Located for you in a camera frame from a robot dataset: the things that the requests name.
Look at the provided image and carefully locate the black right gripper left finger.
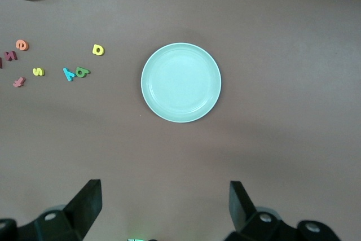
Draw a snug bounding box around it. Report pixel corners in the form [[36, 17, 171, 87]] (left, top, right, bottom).
[[19, 179, 102, 241]]

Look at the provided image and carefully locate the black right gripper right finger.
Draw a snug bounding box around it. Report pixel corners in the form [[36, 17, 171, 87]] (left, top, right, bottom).
[[224, 181, 297, 241]]

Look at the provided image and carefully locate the teal foam letter y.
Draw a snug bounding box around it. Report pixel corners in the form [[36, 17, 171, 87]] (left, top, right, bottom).
[[62, 67, 76, 82]]

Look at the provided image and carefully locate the green foam letter b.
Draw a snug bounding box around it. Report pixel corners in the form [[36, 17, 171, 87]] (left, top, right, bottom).
[[74, 66, 91, 79]]

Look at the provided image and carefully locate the yellow foam letter a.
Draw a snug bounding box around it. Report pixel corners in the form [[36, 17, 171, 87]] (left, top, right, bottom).
[[91, 43, 105, 56]]

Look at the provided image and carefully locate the brown table cover sheet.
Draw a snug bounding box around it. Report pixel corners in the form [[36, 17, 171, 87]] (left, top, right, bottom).
[[0, 0, 361, 241]]

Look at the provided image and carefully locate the pink foam letter f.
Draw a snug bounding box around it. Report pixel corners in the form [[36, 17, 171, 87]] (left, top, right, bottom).
[[12, 76, 27, 88]]

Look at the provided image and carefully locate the green round plate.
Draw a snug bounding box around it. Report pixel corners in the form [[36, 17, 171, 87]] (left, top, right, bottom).
[[140, 42, 223, 124]]

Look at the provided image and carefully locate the maroon foam letter k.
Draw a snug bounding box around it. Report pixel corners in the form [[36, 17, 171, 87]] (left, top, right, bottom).
[[2, 50, 18, 62]]

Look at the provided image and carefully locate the orange foam letter e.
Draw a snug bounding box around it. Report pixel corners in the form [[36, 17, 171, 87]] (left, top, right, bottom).
[[15, 39, 30, 51]]

